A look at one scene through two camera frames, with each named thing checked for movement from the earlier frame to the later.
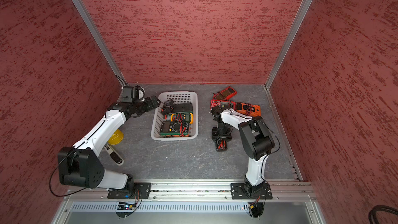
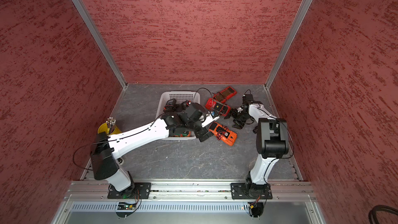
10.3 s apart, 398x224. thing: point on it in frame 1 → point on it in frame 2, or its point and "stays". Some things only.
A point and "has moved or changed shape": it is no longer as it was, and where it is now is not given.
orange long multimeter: (247, 109) has moved or changed shape
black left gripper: (150, 106) → (199, 133)
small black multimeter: (168, 107) stays
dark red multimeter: (226, 94) stays
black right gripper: (227, 137) → (233, 113)
